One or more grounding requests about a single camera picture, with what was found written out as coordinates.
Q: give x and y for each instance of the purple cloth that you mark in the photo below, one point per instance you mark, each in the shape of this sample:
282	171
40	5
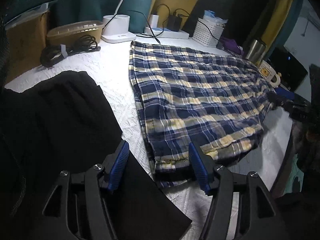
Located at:
231	45

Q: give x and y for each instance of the cardboard box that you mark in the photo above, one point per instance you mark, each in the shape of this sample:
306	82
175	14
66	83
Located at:
27	42

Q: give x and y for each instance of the cream bear mug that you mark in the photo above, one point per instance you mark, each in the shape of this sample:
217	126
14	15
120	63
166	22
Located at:
267	73

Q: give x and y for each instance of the teal curtain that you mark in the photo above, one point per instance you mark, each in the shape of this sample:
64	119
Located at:
87	0

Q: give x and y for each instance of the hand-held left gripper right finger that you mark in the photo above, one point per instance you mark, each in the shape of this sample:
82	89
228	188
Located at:
200	170

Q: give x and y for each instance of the plaid pants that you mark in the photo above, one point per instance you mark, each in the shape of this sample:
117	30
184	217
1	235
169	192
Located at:
195	95

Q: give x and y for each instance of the black folded cloth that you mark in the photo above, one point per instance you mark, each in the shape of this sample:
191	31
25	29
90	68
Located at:
62	120

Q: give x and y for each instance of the brown lidded food container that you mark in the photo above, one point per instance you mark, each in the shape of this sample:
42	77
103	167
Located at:
75	31

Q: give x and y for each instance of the white textured tablecloth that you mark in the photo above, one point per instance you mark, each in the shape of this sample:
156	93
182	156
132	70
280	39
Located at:
112	85

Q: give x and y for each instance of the black power adapter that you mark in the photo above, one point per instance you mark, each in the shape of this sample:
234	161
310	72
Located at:
173	22

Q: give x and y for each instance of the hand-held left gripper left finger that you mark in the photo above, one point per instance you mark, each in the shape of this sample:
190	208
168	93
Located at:
120	165

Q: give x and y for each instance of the white desk lamp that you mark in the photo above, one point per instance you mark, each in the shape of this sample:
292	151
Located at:
117	32

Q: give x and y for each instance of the steel tumbler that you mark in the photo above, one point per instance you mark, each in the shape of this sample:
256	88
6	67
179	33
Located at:
255	51

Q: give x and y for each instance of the white perforated basket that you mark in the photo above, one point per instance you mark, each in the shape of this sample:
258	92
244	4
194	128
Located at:
206	33

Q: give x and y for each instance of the white power strip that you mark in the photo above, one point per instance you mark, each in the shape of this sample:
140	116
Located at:
172	33

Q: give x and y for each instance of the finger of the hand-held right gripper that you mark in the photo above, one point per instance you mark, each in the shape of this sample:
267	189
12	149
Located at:
278	99

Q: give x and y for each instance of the white charger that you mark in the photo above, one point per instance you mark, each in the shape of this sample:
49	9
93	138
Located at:
154	21

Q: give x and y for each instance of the black monitor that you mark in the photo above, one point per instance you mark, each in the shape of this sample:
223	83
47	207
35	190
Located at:
287	67

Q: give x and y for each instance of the blue plastic bag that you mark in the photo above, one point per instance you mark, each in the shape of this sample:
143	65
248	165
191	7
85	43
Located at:
212	17

